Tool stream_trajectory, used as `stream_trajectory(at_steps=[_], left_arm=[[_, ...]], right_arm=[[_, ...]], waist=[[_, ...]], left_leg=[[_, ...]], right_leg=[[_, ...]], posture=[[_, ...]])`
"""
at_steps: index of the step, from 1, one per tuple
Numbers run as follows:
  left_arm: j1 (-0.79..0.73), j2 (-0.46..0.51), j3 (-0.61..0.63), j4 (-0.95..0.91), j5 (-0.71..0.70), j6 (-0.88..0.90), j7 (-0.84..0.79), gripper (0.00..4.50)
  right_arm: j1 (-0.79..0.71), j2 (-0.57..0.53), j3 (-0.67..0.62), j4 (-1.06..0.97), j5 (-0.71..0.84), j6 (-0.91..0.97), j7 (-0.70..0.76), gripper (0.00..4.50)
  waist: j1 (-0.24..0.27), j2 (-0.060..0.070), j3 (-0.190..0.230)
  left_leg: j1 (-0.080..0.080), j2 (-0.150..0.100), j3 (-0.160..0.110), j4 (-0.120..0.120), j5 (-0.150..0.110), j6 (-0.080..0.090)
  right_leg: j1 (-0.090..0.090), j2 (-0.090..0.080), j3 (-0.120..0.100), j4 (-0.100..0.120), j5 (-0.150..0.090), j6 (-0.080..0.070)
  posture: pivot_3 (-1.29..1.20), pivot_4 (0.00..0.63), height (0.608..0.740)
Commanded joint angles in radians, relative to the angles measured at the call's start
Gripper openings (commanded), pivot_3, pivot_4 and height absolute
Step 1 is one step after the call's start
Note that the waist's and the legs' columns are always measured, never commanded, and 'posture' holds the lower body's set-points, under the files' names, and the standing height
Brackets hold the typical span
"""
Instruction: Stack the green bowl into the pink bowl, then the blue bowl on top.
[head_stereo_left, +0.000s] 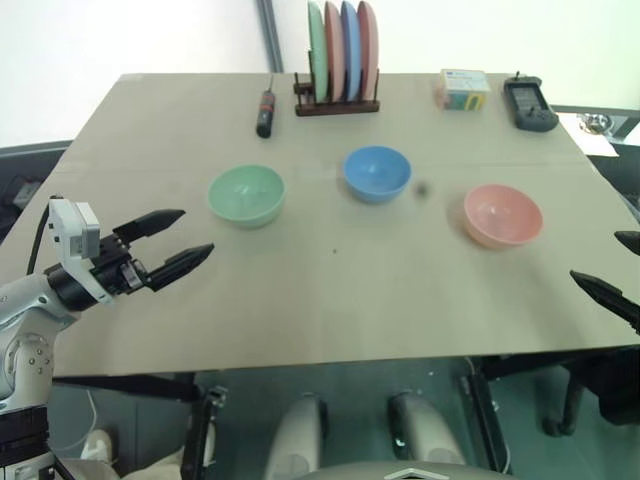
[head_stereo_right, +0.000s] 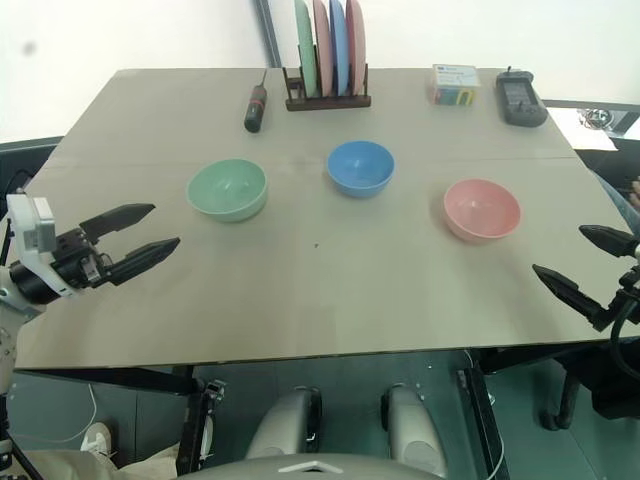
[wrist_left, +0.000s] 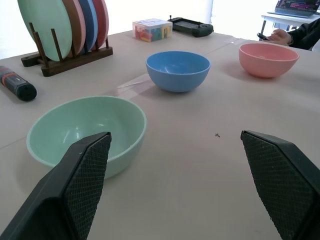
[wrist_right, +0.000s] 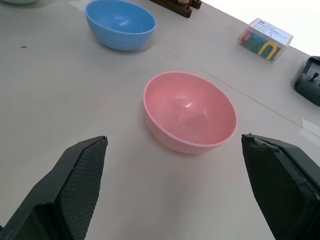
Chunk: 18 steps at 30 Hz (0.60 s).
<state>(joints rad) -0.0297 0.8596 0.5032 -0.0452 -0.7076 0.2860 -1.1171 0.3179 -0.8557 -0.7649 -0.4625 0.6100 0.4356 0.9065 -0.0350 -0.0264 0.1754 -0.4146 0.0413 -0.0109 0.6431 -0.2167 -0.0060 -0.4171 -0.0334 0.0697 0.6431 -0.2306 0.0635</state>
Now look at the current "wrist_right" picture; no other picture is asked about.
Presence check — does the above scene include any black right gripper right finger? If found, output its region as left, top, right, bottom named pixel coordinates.
left=241, top=133, right=320, bottom=240

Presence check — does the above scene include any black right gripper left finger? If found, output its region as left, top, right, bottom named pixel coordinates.
left=0, top=135, right=109, bottom=240

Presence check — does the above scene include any dark grey remote controller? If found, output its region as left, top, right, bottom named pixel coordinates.
left=293, top=55, right=320, bottom=107

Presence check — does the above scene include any pink plastic bowl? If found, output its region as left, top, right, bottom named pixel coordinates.
left=142, top=71, right=238, bottom=154

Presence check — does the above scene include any clear box of coloured magnets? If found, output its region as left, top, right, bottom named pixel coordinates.
left=237, top=17, right=294, bottom=64

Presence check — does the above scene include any blue plastic bowl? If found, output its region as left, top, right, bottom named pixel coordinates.
left=84, top=0, right=157, bottom=52

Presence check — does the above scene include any green plastic bowl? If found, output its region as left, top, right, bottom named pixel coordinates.
left=1, top=0, right=40, bottom=6

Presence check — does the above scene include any dark wooden stand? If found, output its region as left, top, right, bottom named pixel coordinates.
left=149, top=0, right=203, bottom=19

